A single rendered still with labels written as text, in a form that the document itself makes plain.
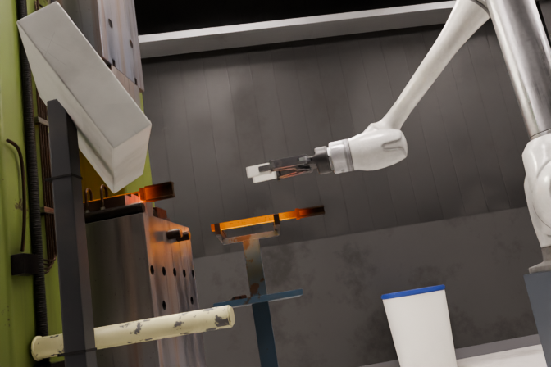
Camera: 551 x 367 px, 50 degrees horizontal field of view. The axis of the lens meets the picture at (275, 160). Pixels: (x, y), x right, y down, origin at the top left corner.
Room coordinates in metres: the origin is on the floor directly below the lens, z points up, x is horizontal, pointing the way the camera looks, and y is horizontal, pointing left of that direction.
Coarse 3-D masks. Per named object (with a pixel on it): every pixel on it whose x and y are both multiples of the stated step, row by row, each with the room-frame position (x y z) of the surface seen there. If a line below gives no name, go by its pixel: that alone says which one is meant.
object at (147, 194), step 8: (160, 184) 1.64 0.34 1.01; (168, 184) 1.65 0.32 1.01; (136, 192) 1.65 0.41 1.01; (144, 192) 1.65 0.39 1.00; (152, 192) 1.65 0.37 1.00; (160, 192) 1.65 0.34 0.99; (168, 192) 1.65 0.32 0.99; (144, 200) 1.66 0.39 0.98; (152, 200) 1.65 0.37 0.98; (160, 200) 1.67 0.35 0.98
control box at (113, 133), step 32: (32, 32) 0.90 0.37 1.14; (64, 32) 0.92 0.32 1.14; (32, 64) 1.03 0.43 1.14; (64, 64) 0.92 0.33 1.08; (96, 64) 0.93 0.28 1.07; (64, 96) 0.98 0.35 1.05; (96, 96) 0.93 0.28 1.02; (128, 96) 0.95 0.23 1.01; (96, 128) 0.94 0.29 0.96; (128, 128) 0.95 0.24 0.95; (96, 160) 1.15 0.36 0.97; (128, 160) 1.07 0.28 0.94
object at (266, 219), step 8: (296, 208) 2.06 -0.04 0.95; (304, 208) 2.06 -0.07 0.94; (312, 208) 2.07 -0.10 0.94; (320, 208) 2.08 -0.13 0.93; (264, 216) 2.06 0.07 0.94; (272, 216) 2.06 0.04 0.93; (280, 216) 2.06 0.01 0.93; (288, 216) 2.06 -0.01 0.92; (296, 216) 2.06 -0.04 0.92; (304, 216) 2.07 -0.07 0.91; (224, 224) 2.06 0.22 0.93; (232, 224) 2.06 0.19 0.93; (240, 224) 2.06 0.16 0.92; (248, 224) 2.07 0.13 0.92
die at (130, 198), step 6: (108, 198) 1.55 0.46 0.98; (114, 198) 1.55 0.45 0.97; (120, 198) 1.54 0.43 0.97; (126, 198) 1.55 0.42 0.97; (132, 198) 1.59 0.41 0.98; (138, 198) 1.63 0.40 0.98; (84, 204) 1.56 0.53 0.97; (90, 204) 1.56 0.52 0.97; (96, 204) 1.55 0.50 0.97; (108, 204) 1.55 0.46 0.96; (114, 204) 1.55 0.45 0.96; (120, 204) 1.54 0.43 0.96; (126, 204) 1.55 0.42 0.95; (144, 204) 1.68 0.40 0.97; (150, 204) 1.72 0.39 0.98; (84, 210) 1.56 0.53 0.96; (90, 210) 1.56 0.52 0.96; (96, 210) 1.55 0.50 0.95; (150, 210) 1.72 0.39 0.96
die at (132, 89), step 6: (108, 66) 1.54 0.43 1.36; (114, 72) 1.56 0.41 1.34; (120, 72) 1.60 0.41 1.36; (120, 78) 1.60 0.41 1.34; (126, 78) 1.65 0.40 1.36; (126, 84) 1.64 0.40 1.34; (132, 84) 1.69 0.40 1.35; (126, 90) 1.64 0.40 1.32; (132, 90) 1.68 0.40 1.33; (138, 90) 1.73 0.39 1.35; (132, 96) 1.68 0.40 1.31; (138, 96) 1.72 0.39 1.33; (138, 102) 1.72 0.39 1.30
